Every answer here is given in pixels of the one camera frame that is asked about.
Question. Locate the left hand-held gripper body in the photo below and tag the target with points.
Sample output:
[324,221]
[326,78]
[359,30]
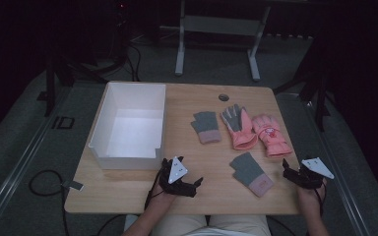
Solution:
[177,170]

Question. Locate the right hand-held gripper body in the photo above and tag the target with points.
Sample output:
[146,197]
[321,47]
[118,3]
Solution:
[311,173]

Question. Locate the pink glove cartoon print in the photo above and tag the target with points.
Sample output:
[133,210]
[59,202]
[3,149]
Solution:
[270,134]

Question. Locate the gray fingerless glove pink cuff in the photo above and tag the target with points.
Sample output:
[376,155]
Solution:
[206,126]
[249,172]

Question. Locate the white storage box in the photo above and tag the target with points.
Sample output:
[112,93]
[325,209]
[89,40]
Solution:
[134,137]

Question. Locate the pink glove gray palm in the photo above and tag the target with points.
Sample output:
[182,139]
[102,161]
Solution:
[242,131]

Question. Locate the person's right hand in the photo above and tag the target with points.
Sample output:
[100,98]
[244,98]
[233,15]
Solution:
[310,198]

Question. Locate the person's left hand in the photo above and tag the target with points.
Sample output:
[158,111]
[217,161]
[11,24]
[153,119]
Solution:
[162,196]

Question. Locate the person's beige pants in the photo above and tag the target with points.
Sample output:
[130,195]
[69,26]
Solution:
[210,226]

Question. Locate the white table leg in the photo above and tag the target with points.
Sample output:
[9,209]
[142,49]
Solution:
[130,223]

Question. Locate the black tripod stand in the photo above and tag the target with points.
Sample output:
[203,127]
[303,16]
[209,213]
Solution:
[64,73]
[315,88]

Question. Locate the metal floor rail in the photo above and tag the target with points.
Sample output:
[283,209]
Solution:
[338,170]
[16,170]

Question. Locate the white metal desk frame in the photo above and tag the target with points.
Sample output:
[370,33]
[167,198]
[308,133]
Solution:
[221,25]

